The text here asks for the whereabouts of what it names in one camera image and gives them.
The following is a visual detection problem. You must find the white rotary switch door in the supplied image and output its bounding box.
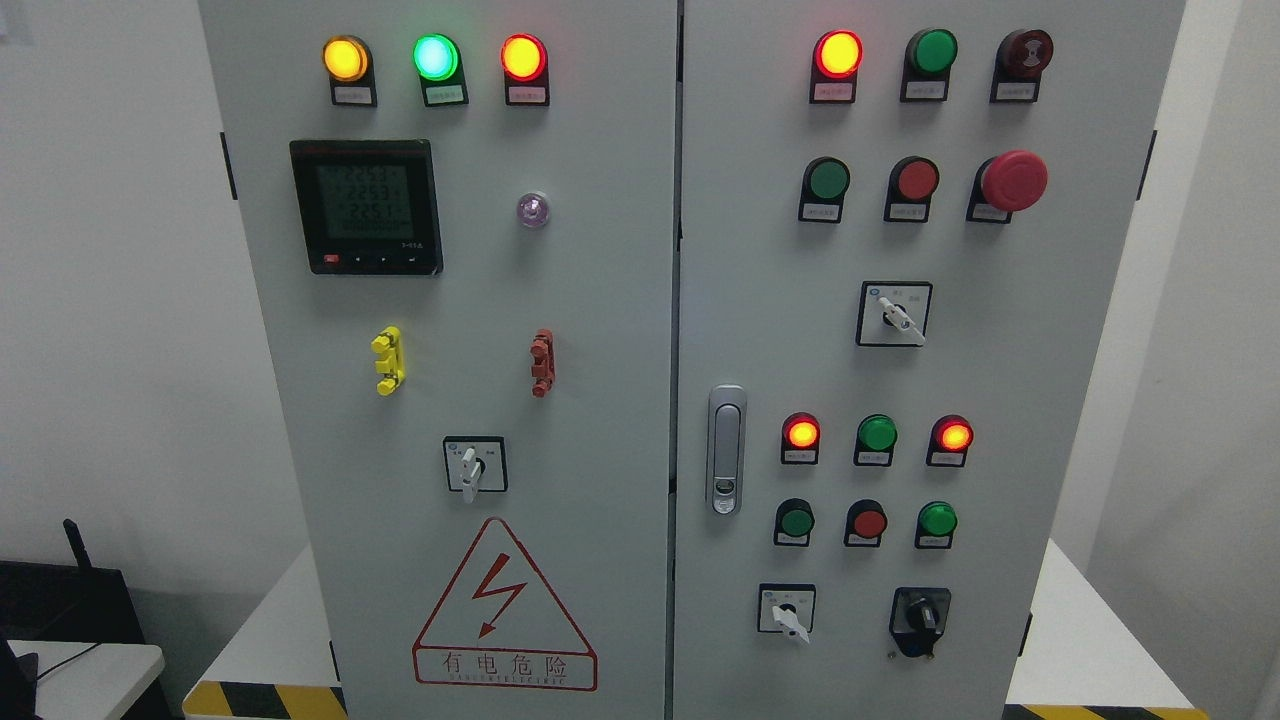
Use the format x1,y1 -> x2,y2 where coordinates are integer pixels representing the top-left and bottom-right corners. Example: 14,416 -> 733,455
442,436 -> 509,503

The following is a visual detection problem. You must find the green lit indicator light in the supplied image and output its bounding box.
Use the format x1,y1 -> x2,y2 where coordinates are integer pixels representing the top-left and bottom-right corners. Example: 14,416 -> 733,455
412,33 -> 468,108

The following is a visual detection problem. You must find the yellow indicator light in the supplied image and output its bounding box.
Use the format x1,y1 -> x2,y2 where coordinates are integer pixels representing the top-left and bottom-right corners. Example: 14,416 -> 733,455
323,35 -> 378,108

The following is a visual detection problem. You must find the red terminal clip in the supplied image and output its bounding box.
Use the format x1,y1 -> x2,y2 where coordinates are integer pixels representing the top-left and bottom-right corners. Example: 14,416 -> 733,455
529,328 -> 556,398

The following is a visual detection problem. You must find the red lit indicator middle left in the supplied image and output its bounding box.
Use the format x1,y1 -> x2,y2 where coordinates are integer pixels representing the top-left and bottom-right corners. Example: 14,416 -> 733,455
780,413 -> 820,465

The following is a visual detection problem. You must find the clear small lamp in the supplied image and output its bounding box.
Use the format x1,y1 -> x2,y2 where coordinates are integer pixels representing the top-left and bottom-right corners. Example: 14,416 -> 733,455
515,191 -> 550,229

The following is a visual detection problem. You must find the green push button lower left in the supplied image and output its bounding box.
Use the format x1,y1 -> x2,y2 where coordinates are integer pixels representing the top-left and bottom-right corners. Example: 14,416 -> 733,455
773,498 -> 815,547

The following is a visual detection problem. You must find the green push button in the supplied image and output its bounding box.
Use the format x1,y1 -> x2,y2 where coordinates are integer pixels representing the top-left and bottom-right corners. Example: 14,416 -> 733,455
797,156 -> 851,224
773,498 -> 815,547
914,500 -> 959,550

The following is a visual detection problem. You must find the grey left cabinet door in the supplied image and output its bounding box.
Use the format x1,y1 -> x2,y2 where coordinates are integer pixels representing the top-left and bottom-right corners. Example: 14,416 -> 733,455
198,1 -> 677,719

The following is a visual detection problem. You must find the grey cabinet door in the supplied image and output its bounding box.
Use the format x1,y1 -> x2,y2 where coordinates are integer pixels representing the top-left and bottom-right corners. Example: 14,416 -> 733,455
671,1 -> 1185,719
198,1 -> 677,719

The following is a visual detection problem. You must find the green indicator middle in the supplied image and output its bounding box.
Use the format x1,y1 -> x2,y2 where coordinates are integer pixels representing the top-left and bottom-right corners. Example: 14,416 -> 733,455
852,414 -> 899,468

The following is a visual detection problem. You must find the yellow terminal clip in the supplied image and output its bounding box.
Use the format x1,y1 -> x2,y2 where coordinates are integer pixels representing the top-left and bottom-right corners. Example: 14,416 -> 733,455
370,325 -> 406,397

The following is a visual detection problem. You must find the green push button upper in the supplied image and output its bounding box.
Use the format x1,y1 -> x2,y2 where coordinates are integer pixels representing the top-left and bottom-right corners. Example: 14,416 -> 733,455
797,156 -> 851,224

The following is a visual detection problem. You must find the red push button lower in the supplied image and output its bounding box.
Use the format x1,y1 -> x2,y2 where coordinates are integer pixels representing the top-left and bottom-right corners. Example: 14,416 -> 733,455
844,498 -> 888,547

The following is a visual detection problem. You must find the red push button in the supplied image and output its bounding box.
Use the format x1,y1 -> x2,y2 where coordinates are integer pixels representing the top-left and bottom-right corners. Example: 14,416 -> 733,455
883,155 -> 940,223
844,498 -> 888,547

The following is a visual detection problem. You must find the grey right cabinet door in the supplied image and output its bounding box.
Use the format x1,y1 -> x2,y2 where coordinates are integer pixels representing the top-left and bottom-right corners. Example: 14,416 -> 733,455
671,1 -> 1185,719

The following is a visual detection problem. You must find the red electrical hazard sticker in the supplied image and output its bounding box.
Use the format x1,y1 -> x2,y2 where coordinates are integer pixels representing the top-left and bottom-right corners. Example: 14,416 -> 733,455
413,518 -> 598,692

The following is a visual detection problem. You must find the black digital power meter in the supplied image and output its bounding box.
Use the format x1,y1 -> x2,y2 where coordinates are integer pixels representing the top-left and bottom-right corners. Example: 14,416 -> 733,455
289,138 -> 444,275

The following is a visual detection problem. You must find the red lit indicator middle right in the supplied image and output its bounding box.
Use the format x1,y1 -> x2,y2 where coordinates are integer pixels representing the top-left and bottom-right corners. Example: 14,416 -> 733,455
925,414 -> 974,468

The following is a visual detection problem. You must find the red lit indicator light left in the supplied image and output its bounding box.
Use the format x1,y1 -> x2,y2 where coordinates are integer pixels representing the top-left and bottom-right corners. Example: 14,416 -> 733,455
500,33 -> 550,106

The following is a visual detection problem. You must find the red push button upper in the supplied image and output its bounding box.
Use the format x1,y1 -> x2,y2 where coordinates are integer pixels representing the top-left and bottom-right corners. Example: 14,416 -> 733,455
883,155 -> 940,223

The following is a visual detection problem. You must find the green push button lower right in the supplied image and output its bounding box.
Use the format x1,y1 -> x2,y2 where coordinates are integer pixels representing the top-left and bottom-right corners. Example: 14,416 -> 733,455
914,500 -> 959,550

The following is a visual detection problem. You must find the red lit indicator top right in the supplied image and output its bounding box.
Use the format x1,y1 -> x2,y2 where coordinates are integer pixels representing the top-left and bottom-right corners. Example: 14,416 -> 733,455
809,29 -> 864,104

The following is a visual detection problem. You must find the red emergency stop button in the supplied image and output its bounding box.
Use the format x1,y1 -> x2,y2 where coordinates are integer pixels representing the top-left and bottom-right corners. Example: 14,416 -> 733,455
966,149 -> 1050,225

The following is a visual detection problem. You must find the green indicator top right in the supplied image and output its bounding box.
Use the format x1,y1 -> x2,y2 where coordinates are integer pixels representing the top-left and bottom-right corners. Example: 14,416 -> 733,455
900,28 -> 957,102

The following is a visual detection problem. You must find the dark red buzzer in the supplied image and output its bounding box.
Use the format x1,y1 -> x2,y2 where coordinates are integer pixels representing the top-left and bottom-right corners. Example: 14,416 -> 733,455
989,29 -> 1053,104

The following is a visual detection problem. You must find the white platform with hazard stripes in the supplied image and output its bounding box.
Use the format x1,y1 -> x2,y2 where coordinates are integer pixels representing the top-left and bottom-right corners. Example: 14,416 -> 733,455
183,544 -> 1204,719

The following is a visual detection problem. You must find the black device with antenna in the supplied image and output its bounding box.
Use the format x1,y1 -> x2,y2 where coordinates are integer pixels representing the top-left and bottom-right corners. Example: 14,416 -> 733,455
0,518 -> 172,720

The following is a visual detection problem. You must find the white side table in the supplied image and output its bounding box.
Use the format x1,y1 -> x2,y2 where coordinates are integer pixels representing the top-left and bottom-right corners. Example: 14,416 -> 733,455
9,641 -> 165,719

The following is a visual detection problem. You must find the silver door handle lock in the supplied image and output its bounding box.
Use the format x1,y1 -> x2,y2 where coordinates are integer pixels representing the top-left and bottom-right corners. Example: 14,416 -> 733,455
707,384 -> 748,516

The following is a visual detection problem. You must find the white rotary switch upper right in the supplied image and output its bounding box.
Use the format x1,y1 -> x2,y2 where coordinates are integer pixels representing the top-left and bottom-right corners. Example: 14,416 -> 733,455
855,281 -> 933,347

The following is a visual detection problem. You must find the white rotary switch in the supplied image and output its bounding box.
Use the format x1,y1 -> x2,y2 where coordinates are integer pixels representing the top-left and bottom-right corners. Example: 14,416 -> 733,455
756,583 -> 817,644
855,281 -> 933,347

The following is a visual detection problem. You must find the white rotary switch lower right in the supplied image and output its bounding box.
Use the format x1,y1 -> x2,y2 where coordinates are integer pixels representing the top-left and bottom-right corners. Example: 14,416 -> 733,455
756,583 -> 817,644

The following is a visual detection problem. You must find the black rotary knob switch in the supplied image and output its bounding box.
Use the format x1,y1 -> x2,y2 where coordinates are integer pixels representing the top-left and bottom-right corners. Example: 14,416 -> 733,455
890,587 -> 952,659

